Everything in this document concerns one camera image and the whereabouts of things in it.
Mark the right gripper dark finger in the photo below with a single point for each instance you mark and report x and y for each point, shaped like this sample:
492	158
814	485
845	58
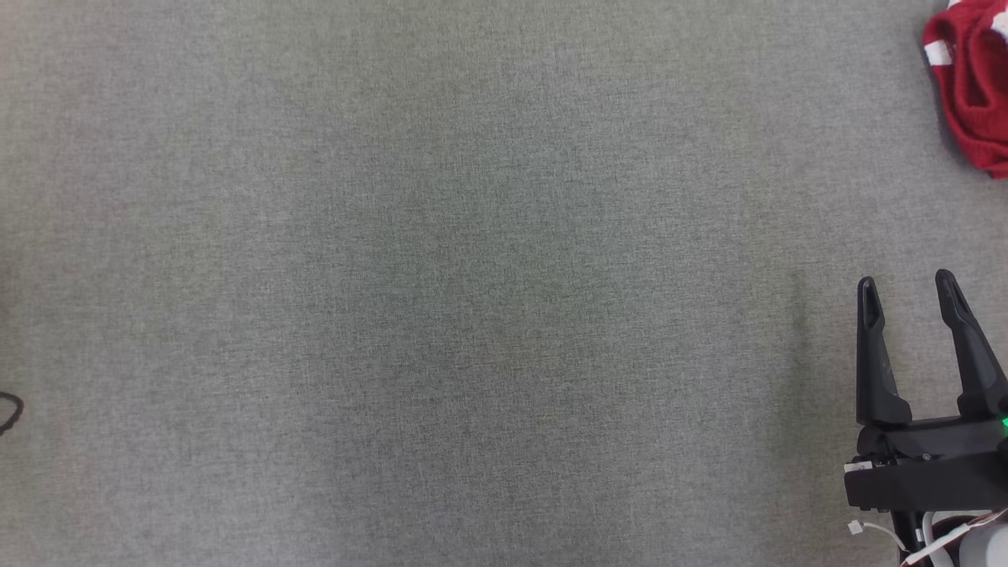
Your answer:
976	370
878	386

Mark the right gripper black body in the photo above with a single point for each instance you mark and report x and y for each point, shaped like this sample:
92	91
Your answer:
929	472

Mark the red shorts white side stripe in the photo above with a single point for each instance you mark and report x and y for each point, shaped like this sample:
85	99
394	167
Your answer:
976	87

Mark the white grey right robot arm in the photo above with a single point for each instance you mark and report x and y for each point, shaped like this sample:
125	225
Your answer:
988	551

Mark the grey fabric sofa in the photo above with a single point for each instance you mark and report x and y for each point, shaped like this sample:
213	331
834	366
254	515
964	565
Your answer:
472	299

